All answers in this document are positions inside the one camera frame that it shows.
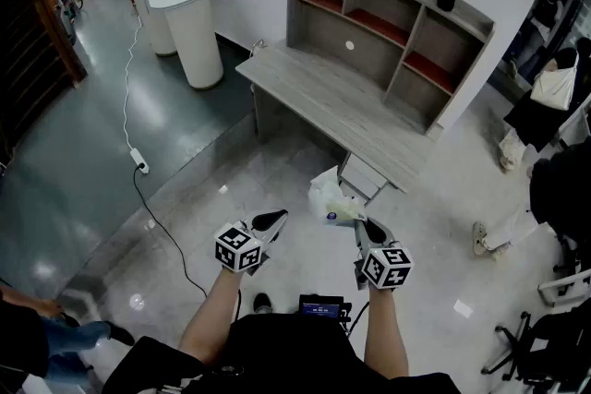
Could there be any grey wooden desk with shelves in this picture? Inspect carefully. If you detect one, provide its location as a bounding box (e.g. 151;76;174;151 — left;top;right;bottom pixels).
235;0;496;207

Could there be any person's left forearm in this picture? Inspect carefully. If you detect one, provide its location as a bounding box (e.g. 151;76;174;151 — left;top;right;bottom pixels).
177;265;244;368

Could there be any white metal frame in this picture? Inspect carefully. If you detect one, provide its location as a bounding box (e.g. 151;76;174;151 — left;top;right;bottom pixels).
537;269;591;308

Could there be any dark brown wooden furniture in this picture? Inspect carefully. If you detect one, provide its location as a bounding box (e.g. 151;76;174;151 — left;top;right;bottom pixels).
0;0;89;162

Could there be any white pedestal table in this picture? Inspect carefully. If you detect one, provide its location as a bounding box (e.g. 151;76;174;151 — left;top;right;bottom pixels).
120;0;225;91

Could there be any person's black shirt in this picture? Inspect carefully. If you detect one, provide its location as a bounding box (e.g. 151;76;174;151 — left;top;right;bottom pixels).
101;311;463;394

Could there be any white power cable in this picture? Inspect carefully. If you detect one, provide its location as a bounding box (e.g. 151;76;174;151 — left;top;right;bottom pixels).
122;11;144;153

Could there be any black office chair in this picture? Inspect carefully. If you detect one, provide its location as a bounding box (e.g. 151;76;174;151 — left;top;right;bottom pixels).
482;299;591;394
551;230;591;287

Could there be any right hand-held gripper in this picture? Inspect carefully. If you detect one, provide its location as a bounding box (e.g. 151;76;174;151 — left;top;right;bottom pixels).
353;218;416;292

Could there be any white power strip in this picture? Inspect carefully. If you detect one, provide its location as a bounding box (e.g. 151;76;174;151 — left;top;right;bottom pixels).
129;147;151;175

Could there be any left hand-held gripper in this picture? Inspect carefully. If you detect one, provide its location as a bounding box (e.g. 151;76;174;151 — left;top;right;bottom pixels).
213;209;289;277

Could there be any black floor cable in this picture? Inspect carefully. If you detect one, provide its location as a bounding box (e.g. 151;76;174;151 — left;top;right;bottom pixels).
133;163;209;299

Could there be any person's right forearm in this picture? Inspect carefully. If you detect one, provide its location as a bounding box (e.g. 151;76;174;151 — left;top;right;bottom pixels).
363;285;411;380

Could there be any white tissues pack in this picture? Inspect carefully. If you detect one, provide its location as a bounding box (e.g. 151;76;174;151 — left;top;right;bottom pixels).
308;165;368;227

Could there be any black chest-mounted screen device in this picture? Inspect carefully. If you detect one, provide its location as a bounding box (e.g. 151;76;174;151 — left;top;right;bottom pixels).
298;293;353;323

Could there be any white shoulder bag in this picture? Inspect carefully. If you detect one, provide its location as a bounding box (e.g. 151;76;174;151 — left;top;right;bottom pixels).
529;54;581;112

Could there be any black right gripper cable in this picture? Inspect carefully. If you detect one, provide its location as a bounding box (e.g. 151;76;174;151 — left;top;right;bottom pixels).
345;300;371;337

